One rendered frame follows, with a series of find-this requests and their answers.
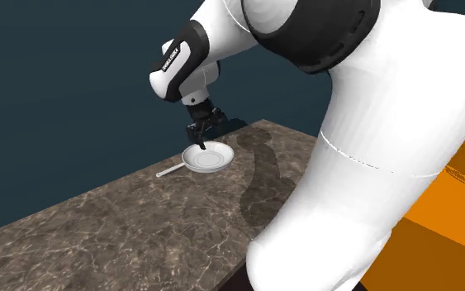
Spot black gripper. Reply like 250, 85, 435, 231
182, 98, 229, 151

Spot white frying pan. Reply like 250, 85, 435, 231
155, 140, 235, 179

